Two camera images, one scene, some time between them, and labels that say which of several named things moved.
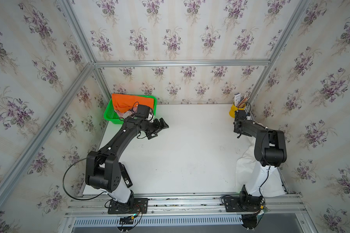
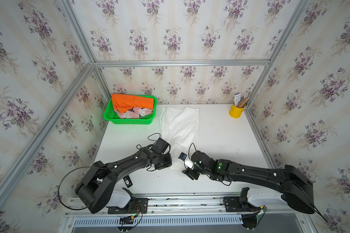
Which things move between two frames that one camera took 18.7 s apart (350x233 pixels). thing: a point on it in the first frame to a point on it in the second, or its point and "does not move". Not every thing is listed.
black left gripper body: x=153 y=127 to x=163 y=161
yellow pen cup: x=233 y=109 does not move
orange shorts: x=122 y=103 does not move
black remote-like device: x=125 y=175 does not move
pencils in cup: x=240 y=100 does not move
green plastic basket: x=110 y=114 does not move
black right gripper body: x=235 y=129 to x=193 y=174
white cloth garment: x=246 y=166 to x=179 y=127
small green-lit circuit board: x=127 y=220 does not move
